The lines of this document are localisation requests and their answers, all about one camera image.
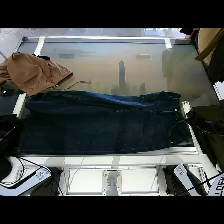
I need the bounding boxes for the blue jeans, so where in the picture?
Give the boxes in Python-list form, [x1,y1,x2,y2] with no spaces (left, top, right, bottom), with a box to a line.
[18,89,196,156]

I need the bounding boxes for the silver frame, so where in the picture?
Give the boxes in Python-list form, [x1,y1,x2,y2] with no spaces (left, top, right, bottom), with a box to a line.
[12,151,209,197]

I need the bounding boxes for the brown garment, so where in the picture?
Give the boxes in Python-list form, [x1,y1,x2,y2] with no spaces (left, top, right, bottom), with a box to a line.
[0,51,74,97]

